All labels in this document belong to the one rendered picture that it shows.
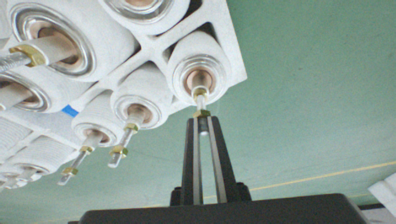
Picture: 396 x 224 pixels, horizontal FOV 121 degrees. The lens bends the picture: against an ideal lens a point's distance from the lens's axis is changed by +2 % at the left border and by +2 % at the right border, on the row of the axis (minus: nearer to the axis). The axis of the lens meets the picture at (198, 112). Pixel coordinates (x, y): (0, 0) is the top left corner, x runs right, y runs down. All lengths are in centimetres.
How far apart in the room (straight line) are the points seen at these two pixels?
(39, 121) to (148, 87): 40
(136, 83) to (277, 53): 43
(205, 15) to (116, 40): 13
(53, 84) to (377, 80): 100
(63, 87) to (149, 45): 15
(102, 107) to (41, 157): 30
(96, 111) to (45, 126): 27
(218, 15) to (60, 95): 27
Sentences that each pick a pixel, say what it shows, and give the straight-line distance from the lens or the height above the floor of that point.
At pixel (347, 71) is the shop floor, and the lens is 72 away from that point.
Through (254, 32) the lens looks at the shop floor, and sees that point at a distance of 44.
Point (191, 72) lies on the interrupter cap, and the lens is 16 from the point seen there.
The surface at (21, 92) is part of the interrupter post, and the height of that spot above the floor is 26.
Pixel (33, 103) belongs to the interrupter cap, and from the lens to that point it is 31.
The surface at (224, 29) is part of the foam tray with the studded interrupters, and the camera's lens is 23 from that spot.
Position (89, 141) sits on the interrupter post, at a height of 27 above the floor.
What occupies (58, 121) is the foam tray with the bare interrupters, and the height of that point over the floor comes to 14.
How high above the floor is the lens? 40
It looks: 49 degrees down
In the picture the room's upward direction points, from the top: 177 degrees clockwise
